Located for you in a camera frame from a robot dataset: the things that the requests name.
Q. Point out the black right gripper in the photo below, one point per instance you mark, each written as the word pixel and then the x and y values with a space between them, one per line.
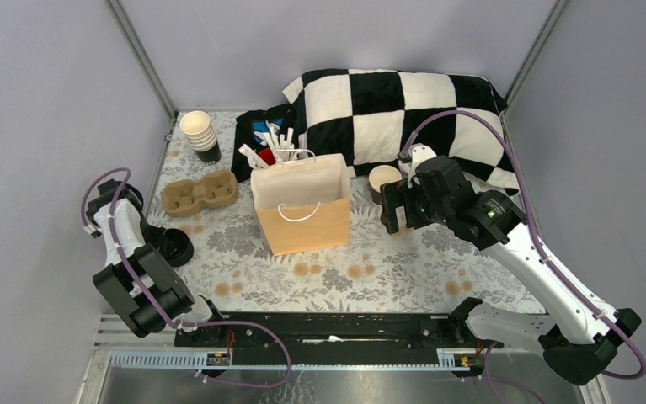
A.
pixel 395 194

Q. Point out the single black paper cup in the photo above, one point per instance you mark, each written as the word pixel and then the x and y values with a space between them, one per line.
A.
pixel 379 176

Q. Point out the white brown paper bag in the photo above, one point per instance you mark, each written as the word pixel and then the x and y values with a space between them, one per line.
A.
pixel 303 205

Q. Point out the stack of paper cups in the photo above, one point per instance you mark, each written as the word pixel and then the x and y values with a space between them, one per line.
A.
pixel 201 136

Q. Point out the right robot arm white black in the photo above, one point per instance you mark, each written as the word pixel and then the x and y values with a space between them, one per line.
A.
pixel 579 334

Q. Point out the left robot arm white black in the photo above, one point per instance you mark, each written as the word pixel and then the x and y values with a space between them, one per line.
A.
pixel 139 279

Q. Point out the black white checkered blanket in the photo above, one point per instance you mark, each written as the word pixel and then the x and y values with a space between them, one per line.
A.
pixel 369 115

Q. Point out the red cup holder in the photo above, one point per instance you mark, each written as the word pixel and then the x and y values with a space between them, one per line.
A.
pixel 267 156

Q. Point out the black blue printed cloth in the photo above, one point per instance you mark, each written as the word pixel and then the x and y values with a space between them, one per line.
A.
pixel 250 129

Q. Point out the floral patterned table mat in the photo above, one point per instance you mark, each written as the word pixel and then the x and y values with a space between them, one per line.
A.
pixel 427 270

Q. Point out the right aluminium frame post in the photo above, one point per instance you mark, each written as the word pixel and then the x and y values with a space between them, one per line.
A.
pixel 555 15

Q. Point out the aluminium frame post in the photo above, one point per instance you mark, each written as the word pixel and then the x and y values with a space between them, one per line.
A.
pixel 143 60
pixel 555 15

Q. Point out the left aluminium frame post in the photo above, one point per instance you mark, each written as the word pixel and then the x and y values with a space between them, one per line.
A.
pixel 143 60

